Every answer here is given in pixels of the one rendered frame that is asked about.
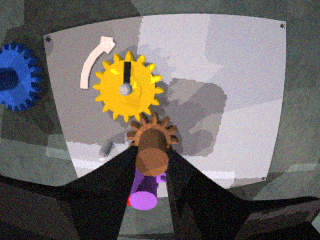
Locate brown gear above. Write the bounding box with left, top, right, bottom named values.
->
left=127, top=112, right=179, bottom=176

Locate grey board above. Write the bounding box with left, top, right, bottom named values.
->
left=44, top=13, right=287, bottom=188

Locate white curved arrow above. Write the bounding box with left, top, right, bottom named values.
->
left=80, top=36, right=115, bottom=88

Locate yellow gear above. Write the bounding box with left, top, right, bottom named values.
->
left=93, top=51, right=164, bottom=123

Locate purple gear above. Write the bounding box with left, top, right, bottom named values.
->
left=128, top=168, right=165, bottom=209

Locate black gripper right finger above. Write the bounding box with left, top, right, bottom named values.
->
left=165, top=148, right=320, bottom=240

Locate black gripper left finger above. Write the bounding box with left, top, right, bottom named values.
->
left=0, top=145, right=139, bottom=240

